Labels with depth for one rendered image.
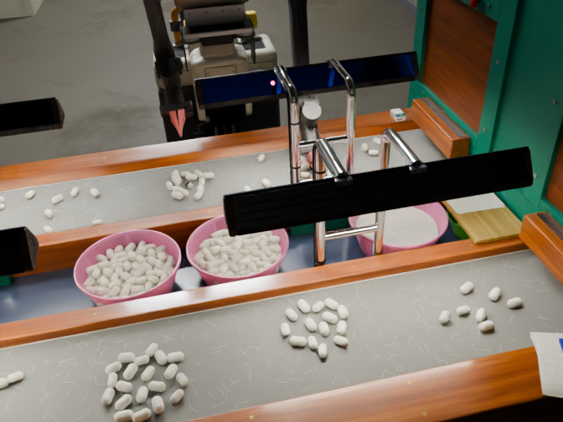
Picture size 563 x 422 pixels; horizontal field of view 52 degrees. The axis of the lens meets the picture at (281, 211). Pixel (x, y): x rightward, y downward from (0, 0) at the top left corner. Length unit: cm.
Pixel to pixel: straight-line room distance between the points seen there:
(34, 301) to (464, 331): 106
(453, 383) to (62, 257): 105
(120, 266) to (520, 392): 97
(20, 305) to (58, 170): 52
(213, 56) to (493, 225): 127
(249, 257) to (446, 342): 54
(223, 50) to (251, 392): 146
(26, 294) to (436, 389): 105
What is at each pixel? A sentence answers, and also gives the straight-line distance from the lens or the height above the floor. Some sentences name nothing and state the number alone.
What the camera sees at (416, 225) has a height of 73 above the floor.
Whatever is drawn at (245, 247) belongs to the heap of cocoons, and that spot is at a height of 73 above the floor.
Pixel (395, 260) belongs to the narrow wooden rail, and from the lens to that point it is 144.
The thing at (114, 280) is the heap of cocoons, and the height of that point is 74.
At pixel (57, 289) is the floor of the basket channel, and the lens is 164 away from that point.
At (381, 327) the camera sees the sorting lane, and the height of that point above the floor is 74.
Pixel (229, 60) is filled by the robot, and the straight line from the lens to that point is 229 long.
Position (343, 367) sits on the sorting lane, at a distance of 124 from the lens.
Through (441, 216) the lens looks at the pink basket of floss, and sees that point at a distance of 163.
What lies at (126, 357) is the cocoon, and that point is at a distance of 129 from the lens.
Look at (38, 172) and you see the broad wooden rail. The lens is 199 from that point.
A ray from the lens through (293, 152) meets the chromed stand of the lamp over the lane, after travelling 151.
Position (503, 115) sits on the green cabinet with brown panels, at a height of 99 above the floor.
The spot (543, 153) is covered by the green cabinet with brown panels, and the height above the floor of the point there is 98.
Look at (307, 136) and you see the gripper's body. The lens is 179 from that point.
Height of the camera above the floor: 170
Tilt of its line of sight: 36 degrees down
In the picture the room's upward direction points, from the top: 3 degrees counter-clockwise
